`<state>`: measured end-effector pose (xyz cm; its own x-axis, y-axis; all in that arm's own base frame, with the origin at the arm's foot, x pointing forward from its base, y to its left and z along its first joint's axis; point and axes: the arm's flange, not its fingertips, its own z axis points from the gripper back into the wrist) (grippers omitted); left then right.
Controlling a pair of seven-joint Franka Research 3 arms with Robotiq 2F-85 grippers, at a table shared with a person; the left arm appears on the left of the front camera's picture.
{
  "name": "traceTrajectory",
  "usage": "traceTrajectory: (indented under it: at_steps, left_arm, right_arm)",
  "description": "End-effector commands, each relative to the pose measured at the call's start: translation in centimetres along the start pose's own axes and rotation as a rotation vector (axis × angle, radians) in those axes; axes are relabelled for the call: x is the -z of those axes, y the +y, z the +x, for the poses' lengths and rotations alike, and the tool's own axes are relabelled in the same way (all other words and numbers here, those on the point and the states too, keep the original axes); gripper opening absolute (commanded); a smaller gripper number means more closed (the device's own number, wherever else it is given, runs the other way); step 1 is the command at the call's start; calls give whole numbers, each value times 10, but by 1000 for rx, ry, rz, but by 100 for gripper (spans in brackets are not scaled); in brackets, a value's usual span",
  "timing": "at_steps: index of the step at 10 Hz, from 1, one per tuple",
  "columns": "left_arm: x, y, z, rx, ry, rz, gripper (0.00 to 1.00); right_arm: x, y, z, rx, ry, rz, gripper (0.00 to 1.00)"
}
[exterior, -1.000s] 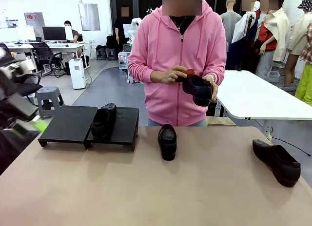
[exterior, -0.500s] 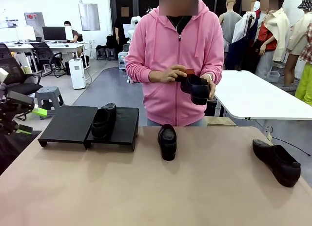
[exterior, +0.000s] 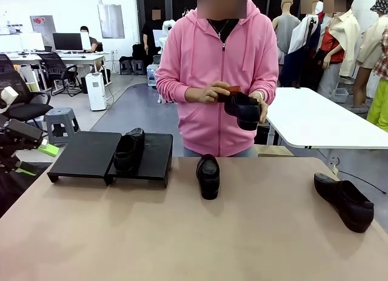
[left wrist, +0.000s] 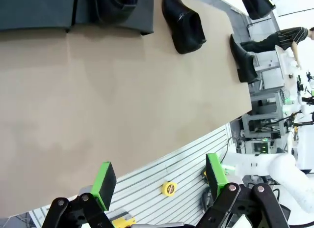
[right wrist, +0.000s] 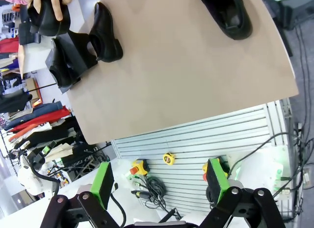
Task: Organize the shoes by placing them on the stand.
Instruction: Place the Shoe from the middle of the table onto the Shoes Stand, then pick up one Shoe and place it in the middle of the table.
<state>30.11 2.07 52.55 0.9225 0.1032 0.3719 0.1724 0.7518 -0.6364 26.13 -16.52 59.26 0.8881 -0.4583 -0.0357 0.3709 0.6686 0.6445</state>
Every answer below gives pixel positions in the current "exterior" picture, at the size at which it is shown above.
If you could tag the white humanoid robot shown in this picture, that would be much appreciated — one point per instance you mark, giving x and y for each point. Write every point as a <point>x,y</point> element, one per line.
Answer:
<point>167,26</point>

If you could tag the brown wooden shoe brush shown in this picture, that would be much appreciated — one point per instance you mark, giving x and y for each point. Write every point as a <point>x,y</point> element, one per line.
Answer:
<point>235,90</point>

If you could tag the black mesh office chair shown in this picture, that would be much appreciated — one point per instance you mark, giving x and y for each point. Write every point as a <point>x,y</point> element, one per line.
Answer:
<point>18,90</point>

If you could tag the clear equipment cart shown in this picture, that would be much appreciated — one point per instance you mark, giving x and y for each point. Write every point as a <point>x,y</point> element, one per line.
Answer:
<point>151,75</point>

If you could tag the white computer monitor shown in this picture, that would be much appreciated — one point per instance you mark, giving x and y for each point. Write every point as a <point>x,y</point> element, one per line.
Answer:
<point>31,41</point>

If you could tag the grey plastic stool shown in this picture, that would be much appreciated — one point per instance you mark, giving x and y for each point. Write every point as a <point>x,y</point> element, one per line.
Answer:
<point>62,120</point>

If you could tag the mannequin with grey top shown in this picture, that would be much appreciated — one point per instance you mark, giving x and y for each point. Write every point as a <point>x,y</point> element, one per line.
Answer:
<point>286,32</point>

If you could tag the person's left hand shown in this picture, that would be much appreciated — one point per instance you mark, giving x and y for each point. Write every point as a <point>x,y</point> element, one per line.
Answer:
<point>263,111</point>

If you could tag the white folding table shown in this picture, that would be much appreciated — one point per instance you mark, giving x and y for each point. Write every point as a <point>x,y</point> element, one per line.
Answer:
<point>318,117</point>

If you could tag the black leather dress shoe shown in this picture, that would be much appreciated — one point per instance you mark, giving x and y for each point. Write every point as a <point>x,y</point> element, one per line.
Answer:
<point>345,202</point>
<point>128,154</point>

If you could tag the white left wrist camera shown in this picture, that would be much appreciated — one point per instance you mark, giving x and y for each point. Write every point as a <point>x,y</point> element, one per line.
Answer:
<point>8,94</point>

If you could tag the person in black clothes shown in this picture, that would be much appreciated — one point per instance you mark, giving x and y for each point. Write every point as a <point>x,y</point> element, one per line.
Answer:
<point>150,35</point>

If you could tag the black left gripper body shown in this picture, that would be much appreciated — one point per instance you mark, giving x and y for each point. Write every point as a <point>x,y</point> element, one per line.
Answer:
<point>7,147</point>

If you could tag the person's right hand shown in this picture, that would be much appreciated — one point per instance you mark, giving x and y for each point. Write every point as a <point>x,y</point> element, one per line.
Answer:
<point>213,90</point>

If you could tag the black computer monitor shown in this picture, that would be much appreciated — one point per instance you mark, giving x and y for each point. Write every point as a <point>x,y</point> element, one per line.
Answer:
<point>67,41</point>

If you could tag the white dehumidifier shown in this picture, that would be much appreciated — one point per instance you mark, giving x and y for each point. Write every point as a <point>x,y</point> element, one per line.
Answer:
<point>96,93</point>

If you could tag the mannequin with white navy jacket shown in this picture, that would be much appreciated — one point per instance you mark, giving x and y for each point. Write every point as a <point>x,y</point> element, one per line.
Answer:
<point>303,38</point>

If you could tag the person in brown shirt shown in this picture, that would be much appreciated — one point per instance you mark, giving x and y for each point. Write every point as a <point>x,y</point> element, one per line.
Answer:
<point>94,43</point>

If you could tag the black shoe stand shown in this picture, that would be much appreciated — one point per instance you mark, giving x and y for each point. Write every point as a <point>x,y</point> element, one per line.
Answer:
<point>154,157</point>
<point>85,154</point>

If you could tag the mannequin beige coat bucket hat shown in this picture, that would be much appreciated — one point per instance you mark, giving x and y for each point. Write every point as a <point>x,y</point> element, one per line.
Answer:
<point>373,44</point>

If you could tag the person's right forearm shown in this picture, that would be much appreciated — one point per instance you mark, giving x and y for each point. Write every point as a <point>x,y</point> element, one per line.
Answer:
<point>175,87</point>

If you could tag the grey storage bin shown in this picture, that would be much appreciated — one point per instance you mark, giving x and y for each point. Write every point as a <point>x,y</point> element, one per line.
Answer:
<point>339,95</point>

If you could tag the white office desk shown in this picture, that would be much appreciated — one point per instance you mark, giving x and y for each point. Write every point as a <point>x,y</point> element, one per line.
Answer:
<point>75,57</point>

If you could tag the mannequin red top cream jacket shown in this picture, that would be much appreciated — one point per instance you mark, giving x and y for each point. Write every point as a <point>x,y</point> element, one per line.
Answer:
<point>342,35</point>

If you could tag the silver wall panel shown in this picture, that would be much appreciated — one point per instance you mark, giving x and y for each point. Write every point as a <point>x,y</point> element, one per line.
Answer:
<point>111,22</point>

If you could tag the person in pink hoodie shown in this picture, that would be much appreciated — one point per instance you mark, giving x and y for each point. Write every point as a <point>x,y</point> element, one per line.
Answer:
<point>206,57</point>

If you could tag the small black stool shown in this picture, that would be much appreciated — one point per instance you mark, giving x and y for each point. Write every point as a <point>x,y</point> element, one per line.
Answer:
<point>138,67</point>
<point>125,66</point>

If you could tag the brown cardboard box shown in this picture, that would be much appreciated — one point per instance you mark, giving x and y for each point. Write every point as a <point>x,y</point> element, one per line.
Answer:
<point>276,150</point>

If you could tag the silver wristwatch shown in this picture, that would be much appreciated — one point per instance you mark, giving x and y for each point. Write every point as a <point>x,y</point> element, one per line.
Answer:
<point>260,95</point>

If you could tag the person's left forearm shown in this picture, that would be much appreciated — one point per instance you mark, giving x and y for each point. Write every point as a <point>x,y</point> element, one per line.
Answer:
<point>268,78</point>

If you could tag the chunky black leather loafer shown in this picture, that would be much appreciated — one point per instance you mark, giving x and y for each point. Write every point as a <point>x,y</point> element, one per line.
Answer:
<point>242,111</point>
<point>208,178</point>

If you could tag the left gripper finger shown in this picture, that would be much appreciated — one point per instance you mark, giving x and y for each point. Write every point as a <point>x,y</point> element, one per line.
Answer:
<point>27,169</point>
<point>27,134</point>

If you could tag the mannequin plaid shirt green trousers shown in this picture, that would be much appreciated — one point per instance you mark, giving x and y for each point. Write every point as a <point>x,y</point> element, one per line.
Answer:
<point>380,105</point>

